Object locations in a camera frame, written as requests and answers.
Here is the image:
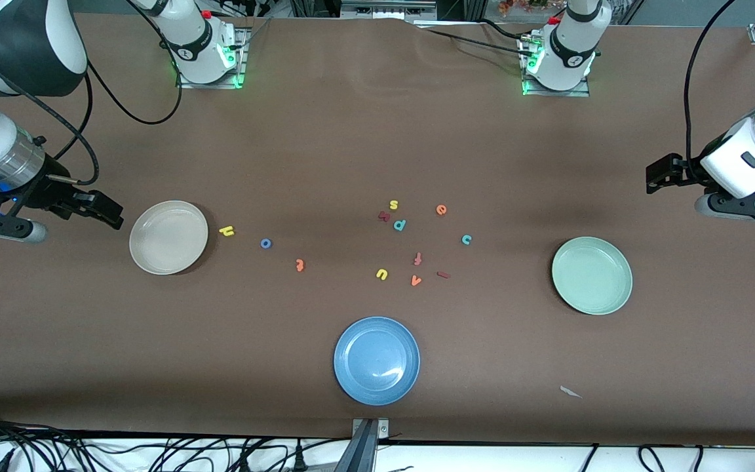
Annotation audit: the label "beige brown plate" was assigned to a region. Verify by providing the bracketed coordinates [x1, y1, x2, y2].
[129, 200, 209, 276]

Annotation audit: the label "green plate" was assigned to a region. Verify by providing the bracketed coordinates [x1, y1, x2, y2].
[551, 236, 634, 316]

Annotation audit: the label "orange flowers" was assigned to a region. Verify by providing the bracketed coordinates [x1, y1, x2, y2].
[499, 0, 552, 15]

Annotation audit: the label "brown table cover sheet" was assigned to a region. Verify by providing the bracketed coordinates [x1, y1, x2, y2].
[0, 13, 755, 446]

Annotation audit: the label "blue plate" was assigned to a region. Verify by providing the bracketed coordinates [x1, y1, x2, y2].
[334, 316, 421, 406]

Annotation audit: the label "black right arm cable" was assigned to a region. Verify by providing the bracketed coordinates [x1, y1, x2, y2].
[0, 0, 185, 186]

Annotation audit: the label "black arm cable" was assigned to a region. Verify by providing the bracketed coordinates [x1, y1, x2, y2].
[683, 0, 742, 187]
[0, 0, 185, 186]

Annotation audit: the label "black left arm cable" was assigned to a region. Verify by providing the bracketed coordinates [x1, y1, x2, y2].
[683, 0, 742, 187]

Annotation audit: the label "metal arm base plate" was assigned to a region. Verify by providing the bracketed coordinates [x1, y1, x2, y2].
[178, 26, 248, 90]
[520, 33, 591, 98]

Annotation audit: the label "black cable on table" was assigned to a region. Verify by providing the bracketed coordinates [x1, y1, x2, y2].
[415, 18, 535, 60]

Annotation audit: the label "silver metal bracket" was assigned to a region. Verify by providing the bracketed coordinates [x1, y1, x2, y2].
[340, 0, 438, 20]

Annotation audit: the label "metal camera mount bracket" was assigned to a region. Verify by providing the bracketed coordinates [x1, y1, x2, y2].
[350, 418, 390, 472]

